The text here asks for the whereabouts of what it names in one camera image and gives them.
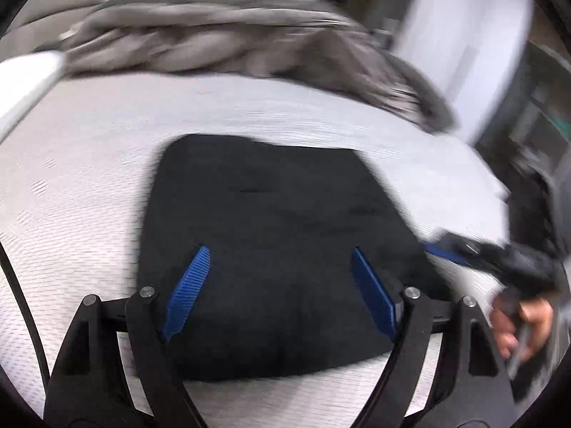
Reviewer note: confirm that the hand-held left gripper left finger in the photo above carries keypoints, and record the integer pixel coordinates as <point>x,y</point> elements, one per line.
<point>189,290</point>

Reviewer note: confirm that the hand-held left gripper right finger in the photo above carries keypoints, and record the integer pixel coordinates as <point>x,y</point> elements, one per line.
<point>374,294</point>

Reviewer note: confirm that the black pants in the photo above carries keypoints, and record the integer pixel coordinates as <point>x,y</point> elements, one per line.
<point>276,214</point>

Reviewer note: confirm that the grey blanket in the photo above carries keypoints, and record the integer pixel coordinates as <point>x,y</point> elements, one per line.
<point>200,40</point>

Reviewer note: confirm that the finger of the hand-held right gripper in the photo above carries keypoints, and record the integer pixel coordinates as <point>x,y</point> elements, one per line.
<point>450,252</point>

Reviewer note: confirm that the person's right hand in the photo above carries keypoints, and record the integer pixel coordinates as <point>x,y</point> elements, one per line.
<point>508,334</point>

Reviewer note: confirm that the white mattress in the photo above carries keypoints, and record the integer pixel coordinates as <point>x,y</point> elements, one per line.
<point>89,165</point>

